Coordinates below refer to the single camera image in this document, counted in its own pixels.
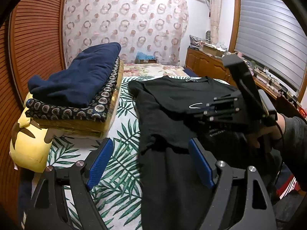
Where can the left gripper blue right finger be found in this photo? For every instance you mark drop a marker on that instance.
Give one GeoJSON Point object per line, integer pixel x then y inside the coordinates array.
{"type": "Point", "coordinates": [204, 162]}

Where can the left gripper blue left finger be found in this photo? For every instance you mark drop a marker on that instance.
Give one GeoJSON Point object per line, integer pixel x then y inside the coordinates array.
{"type": "Point", "coordinates": [97, 161]}

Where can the black t-shirt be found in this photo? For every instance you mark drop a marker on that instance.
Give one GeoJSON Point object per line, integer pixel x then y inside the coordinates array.
{"type": "Point", "coordinates": [174, 196]}

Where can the grey right sleeve forearm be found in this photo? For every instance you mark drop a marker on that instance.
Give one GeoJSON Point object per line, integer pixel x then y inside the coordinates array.
{"type": "Point", "coordinates": [293, 151]}

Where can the person's right hand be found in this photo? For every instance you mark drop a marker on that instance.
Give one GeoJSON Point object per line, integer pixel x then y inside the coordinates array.
{"type": "Point", "coordinates": [276, 131]}

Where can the palm leaf print blanket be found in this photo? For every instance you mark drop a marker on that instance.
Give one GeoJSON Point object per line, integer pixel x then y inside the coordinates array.
{"type": "Point", "coordinates": [118, 195]}

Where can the folded mustard yellow garment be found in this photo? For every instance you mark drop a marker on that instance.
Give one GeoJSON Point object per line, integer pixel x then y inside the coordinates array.
{"type": "Point", "coordinates": [84, 128]}

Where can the folded dark patterned garment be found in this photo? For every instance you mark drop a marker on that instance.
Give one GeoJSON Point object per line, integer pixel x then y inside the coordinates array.
{"type": "Point", "coordinates": [96, 111]}

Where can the wooden sideboard cabinet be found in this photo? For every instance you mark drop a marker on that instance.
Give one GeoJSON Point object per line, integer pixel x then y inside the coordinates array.
{"type": "Point", "coordinates": [202, 64]}

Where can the open cardboard box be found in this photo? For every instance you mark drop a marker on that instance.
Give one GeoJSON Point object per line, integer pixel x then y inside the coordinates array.
{"type": "Point", "coordinates": [212, 50]}

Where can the yellow plush pillow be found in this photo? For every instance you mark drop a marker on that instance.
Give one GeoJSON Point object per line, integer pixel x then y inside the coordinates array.
{"type": "Point", "coordinates": [30, 144]}

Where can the red white striped cloth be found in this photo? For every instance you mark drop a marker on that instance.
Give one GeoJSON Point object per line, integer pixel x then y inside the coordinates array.
{"type": "Point", "coordinates": [286, 182]}

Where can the grey window roller blind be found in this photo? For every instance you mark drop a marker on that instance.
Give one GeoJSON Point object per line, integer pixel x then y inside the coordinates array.
{"type": "Point", "coordinates": [269, 33]}

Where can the folded navy blue garment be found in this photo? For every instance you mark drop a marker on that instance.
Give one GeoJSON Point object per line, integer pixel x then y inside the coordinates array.
{"type": "Point", "coordinates": [77, 85]}

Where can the floral bed cover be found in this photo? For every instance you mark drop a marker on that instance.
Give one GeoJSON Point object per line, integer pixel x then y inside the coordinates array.
{"type": "Point", "coordinates": [153, 69]}

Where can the cardboard box blue contents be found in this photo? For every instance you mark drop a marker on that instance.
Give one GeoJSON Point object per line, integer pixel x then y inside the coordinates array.
{"type": "Point", "coordinates": [142, 58]}

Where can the cream tied side curtain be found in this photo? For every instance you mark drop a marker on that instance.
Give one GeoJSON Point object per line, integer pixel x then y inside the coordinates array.
{"type": "Point", "coordinates": [215, 14]}

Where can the circle pattern sheer curtain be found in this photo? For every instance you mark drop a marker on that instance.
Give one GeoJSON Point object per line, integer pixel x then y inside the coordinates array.
{"type": "Point", "coordinates": [151, 27]}

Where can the brown louvered wardrobe door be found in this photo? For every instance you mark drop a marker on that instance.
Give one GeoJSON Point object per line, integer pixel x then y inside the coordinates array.
{"type": "Point", "coordinates": [31, 44]}

